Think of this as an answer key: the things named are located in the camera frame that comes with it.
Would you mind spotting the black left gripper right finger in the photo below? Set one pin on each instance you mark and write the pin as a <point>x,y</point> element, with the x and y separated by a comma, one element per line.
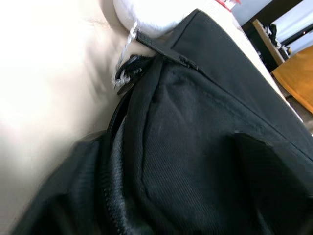
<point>281,191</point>

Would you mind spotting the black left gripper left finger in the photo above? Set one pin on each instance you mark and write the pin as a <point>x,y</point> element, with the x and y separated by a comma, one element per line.
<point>61,191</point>

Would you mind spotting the black fabric laptop bag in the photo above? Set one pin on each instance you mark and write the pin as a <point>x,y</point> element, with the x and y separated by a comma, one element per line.
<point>195,117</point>

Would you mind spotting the light wooden board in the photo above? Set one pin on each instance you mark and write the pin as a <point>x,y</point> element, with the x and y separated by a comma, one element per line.
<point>267,41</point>

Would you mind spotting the red and white label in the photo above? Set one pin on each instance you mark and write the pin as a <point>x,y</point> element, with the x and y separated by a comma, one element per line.
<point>227,3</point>

